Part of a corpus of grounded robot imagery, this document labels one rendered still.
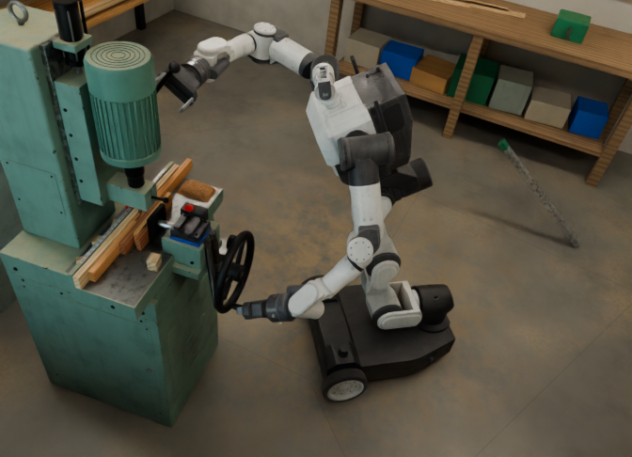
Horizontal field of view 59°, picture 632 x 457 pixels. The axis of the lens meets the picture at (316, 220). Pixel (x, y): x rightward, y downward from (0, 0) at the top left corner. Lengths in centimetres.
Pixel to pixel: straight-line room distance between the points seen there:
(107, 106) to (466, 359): 202
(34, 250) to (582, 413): 240
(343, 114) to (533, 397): 172
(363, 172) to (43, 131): 91
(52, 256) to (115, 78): 75
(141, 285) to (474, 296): 193
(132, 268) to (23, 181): 44
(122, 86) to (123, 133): 15
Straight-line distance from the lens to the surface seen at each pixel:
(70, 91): 167
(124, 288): 176
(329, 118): 170
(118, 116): 159
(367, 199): 159
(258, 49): 206
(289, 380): 260
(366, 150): 156
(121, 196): 186
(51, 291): 210
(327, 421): 252
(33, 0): 434
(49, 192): 191
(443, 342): 266
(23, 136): 182
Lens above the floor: 222
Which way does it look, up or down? 42 degrees down
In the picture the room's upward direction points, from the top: 8 degrees clockwise
